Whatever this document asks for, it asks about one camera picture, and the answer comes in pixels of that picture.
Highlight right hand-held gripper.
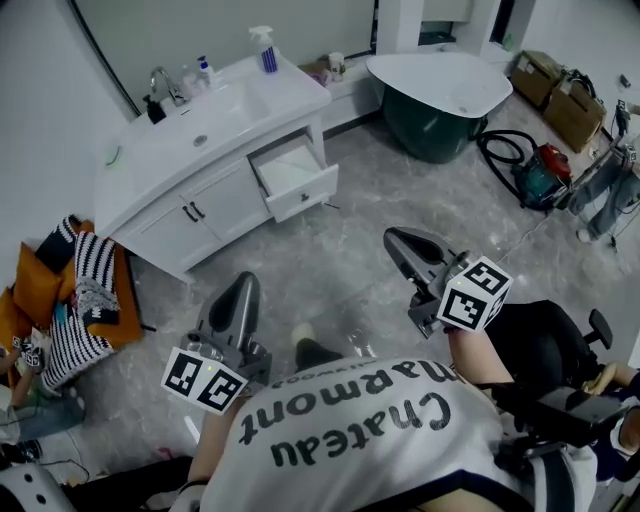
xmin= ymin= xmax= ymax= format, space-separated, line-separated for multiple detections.
xmin=383 ymin=227 xmax=515 ymax=339

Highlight white drawer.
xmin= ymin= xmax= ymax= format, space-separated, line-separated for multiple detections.
xmin=248 ymin=130 xmax=340 ymax=224

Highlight chrome faucet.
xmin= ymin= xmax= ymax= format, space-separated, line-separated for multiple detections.
xmin=149 ymin=66 xmax=187 ymax=108

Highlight brown cardboard box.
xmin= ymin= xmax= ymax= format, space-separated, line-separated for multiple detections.
xmin=510 ymin=49 xmax=564 ymax=109
xmin=542 ymin=79 xmax=609 ymax=154

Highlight black soap dispenser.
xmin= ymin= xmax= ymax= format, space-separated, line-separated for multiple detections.
xmin=142 ymin=94 xmax=167 ymax=125

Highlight orange cushion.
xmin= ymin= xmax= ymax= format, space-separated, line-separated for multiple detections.
xmin=0 ymin=287 xmax=36 ymax=351
xmin=12 ymin=242 xmax=66 ymax=329

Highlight grey patterned cushion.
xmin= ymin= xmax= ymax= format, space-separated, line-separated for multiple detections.
xmin=74 ymin=277 xmax=124 ymax=326

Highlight person's black trousers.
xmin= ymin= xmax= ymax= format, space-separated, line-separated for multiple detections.
xmin=294 ymin=337 xmax=359 ymax=374

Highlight person's white shoe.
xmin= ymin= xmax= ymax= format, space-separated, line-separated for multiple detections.
xmin=290 ymin=322 xmax=316 ymax=349

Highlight blue striped spray bottle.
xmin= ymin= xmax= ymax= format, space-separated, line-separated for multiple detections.
xmin=248 ymin=25 xmax=279 ymax=75

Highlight white pump bottle blue cap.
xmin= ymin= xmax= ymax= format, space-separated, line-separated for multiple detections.
xmin=196 ymin=54 xmax=217 ymax=91

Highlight black vacuum hose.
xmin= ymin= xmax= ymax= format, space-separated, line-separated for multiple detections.
xmin=477 ymin=128 xmax=539 ymax=201

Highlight white sink vanity cabinet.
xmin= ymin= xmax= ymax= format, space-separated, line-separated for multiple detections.
xmin=93 ymin=53 xmax=341 ymax=286

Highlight person's white printed t-shirt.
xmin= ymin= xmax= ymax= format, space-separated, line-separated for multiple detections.
xmin=169 ymin=357 xmax=531 ymax=512

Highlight white rounded plastic shell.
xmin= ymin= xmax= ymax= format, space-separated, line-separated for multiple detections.
xmin=0 ymin=464 xmax=76 ymax=512

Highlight white and green bathtub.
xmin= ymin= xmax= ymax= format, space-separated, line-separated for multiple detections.
xmin=365 ymin=52 xmax=515 ymax=165

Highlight clear plastic bottle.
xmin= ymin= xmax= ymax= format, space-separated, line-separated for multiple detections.
xmin=179 ymin=64 xmax=199 ymax=99

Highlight black backpack box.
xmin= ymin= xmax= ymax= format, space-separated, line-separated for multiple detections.
xmin=492 ymin=384 xmax=629 ymax=449

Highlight black white striped blanket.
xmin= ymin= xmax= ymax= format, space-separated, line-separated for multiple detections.
xmin=42 ymin=232 xmax=121 ymax=391

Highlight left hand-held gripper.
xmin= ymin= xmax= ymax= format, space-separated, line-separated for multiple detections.
xmin=160 ymin=272 xmax=274 ymax=414

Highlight black white knitted cushion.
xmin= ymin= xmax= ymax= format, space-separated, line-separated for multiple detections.
xmin=34 ymin=214 xmax=84 ymax=274

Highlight black office chair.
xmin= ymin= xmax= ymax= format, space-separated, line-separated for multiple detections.
xmin=492 ymin=299 xmax=614 ymax=391

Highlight orange sofa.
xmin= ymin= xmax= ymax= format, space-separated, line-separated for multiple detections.
xmin=0 ymin=217 xmax=146 ymax=364

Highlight person's right forearm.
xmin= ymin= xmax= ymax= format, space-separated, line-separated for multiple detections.
xmin=447 ymin=327 xmax=516 ymax=396

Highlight metal vacuum wand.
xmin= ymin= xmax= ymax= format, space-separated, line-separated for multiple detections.
xmin=552 ymin=144 xmax=626 ymax=206

